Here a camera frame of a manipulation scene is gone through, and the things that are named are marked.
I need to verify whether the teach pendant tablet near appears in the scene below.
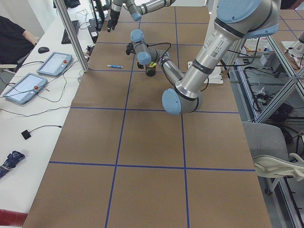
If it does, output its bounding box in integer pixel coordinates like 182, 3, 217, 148
3, 73, 48, 105

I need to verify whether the seated person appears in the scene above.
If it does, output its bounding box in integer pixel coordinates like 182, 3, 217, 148
0, 16, 38, 64

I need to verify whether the black computer mouse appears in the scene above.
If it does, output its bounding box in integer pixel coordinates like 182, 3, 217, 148
38, 47, 49, 54

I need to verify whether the folded blue umbrella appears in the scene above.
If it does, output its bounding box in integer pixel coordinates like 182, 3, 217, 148
0, 151, 26, 178

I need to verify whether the black mesh pen cup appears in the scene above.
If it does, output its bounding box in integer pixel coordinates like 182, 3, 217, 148
145, 63, 156, 77

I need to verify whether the grey office chair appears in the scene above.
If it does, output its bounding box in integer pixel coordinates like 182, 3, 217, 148
242, 122, 304, 195

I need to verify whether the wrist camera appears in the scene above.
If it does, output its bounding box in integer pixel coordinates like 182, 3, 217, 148
125, 43, 135, 55

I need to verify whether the teach pendant tablet far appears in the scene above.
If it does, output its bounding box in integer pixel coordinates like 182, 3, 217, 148
37, 52, 72, 77

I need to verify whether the black keyboard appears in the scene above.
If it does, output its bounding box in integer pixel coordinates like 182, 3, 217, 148
61, 20, 80, 45

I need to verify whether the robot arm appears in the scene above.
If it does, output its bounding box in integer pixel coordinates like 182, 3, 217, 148
130, 0, 281, 115
107, 0, 175, 32

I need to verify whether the teach pendant tablet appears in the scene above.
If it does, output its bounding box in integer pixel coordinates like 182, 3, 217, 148
37, 52, 72, 77
3, 73, 48, 105

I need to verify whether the brown table mat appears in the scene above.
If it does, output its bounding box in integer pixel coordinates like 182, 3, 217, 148
24, 7, 271, 228

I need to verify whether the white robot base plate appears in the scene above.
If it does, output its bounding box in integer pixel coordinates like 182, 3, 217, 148
187, 61, 224, 85

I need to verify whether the blue pen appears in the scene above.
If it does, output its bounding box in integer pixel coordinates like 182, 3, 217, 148
107, 65, 123, 69

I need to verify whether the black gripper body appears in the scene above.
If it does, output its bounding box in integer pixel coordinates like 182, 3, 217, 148
111, 10, 120, 21
137, 62, 145, 69

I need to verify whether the aluminium frame post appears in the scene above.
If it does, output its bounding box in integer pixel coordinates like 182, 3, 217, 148
53, 0, 88, 73

